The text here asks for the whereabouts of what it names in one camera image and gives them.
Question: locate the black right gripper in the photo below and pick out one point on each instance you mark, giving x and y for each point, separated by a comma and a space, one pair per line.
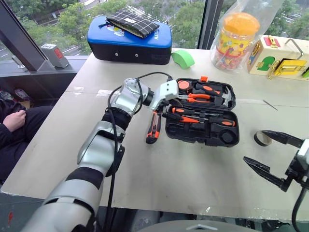
293, 172

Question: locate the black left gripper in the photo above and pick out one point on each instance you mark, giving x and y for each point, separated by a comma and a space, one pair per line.
163, 106

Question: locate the black tape roll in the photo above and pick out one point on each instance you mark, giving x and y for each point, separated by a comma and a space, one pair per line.
260, 140

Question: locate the black orange utility knife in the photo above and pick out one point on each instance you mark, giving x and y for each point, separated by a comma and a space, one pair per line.
154, 130

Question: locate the black plastic tool case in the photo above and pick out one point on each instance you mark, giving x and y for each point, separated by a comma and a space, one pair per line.
193, 134

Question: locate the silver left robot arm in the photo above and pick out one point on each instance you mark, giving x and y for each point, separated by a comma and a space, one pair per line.
96, 149

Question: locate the blue black hard case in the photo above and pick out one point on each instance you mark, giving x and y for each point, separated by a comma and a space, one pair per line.
135, 48

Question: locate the person's bare hand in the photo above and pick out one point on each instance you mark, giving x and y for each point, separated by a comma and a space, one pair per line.
14, 120

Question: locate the slim orange screwdriver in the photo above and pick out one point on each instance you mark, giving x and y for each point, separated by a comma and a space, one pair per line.
190, 119

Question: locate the orange black tape measure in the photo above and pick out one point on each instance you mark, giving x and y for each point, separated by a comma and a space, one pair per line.
184, 84

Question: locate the black orange claw hammer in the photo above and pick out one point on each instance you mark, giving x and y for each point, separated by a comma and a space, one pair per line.
207, 88

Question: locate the green foam arch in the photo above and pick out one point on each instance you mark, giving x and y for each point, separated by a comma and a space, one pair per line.
183, 58

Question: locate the orange lidded plastic jar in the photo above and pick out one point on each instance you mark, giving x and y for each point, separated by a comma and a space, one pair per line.
231, 48

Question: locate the black white checked pouch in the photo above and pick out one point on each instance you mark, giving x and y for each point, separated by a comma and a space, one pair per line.
135, 23

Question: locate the wooden latch lock box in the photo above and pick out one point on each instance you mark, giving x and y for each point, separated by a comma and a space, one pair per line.
265, 52

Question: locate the grey metal box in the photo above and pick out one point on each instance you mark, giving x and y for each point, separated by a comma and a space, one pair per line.
54, 56

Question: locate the orange-lid jar in bag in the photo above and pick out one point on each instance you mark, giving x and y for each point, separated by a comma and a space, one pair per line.
265, 14

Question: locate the person in dark clothing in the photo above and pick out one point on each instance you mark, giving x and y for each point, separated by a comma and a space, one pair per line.
14, 145

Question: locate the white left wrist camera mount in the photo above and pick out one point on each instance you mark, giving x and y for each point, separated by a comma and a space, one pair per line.
166, 90

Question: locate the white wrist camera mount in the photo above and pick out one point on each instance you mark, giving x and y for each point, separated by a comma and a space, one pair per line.
166, 90
304, 152

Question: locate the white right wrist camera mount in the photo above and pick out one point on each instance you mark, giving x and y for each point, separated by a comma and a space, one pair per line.
304, 152

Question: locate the dark window frame post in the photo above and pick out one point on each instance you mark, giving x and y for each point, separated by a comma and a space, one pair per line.
21, 36
208, 24

